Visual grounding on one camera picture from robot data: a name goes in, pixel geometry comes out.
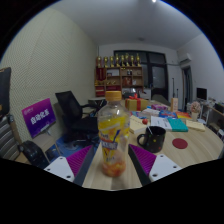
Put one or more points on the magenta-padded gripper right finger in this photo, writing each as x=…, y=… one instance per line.
x=161, y=166

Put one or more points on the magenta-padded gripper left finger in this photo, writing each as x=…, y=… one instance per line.
x=63, y=166

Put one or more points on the orange-capped juice bottle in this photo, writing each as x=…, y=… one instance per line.
x=113, y=133

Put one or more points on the black dotted mug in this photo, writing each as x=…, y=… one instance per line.
x=155, y=140

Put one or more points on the flat round red coaster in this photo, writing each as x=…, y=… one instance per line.
x=180, y=143

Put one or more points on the black bag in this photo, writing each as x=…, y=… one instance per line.
x=33, y=153

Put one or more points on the white stirrer in mug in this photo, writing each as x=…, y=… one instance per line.
x=149, y=130

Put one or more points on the white booklet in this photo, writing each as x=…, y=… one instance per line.
x=161, y=122

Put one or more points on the teal book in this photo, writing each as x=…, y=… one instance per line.
x=177, y=125

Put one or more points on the beige notebook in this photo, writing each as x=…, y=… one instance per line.
x=136, y=125

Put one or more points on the black office chair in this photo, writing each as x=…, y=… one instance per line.
x=75, y=116

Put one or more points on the blue book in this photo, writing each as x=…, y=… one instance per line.
x=167, y=113

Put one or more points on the pale yellow envelope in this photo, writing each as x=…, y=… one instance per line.
x=196, y=125

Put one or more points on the purple sign board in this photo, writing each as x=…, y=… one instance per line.
x=38, y=117

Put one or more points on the orange book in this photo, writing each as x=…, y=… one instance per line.
x=184, y=115

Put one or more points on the pink flat box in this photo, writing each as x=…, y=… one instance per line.
x=159, y=107

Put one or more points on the grey striped chair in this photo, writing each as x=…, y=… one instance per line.
x=7, y=140

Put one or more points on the tan upright carton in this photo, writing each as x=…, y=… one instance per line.
x=174, y=104

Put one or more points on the flower bouquet in vase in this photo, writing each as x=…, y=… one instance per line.
x=195, y=108

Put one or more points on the yellow gift box red ribbon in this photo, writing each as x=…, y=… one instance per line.
x=133, y=104

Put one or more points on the small round white table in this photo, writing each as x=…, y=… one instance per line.
x=96, y=100

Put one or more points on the white side desk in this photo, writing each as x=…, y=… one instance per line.
x=215, y=113

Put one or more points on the black computer monitor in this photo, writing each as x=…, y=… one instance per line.
x=201, y=93

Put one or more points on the dark glass door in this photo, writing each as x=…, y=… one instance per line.
x=156, y=71

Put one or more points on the wooden shelf unit with trophies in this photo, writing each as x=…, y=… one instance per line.
x=113, y=78

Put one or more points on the white wall air conditioner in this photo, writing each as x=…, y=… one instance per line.
x=185, y=57

